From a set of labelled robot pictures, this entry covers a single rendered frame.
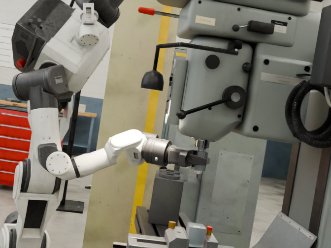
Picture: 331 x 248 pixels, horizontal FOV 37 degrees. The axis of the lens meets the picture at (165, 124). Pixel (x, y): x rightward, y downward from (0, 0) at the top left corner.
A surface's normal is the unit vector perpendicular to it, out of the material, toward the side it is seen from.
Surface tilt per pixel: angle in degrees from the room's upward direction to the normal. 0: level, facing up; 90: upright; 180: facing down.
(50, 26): 58
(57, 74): 72
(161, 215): 90
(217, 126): 118
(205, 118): 108
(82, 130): 90
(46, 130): 78
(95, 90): 90
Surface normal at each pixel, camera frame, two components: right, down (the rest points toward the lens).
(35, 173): 0.41, -0.05
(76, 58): 0.41, -0.43
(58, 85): 0.93, -0.15
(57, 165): 0.20, -0.13
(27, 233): 0.32, -0.83
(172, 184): -0.02, 0.05
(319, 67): -0.98, -0.14
